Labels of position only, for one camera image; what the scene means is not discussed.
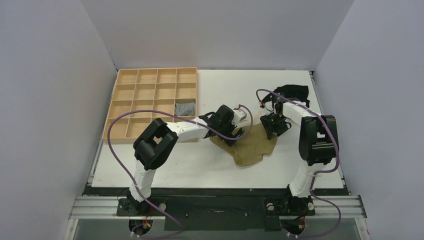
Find rolled striped grey underwear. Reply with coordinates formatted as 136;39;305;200
174;102;196;117

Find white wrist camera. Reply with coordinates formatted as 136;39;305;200
232;108;247;126
259;100;275;113

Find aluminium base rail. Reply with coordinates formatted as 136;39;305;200
63;187;370;240

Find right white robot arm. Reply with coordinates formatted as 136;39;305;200
260;100;339;214

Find wooden compartment tray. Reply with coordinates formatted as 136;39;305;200
102;67;198;144

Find olive and cream underwear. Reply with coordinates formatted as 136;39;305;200
210;112;278;167

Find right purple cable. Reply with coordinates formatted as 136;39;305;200
255;88;342;239

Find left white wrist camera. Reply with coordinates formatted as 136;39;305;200
232;108;247;126

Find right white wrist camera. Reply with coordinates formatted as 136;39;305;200
259;100;275;113

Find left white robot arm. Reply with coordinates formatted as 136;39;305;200
126;104;253;215

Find black underwear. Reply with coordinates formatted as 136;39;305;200
274;84;310;108

